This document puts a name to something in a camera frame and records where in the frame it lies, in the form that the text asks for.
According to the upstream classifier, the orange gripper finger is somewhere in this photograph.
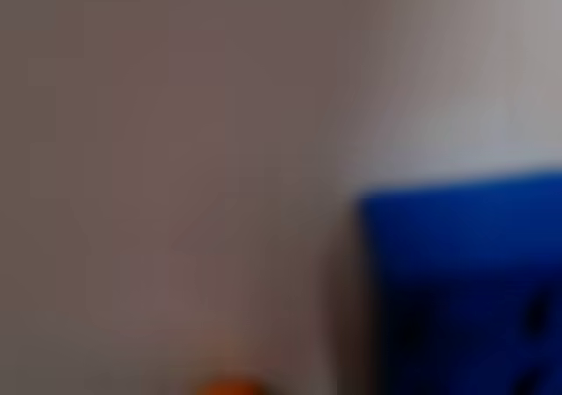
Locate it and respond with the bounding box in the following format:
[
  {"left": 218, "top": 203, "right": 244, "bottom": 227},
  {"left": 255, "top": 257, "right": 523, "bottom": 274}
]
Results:
[{"left": 191, "top": 373, "right": 271, "bottom": 395}]

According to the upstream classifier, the blue rectangular block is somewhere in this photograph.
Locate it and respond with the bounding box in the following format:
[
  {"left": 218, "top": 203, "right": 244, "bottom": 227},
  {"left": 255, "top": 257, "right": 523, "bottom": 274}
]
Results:
[{"left": 353, "top": 164, "right": 562, "bottom": 395}]

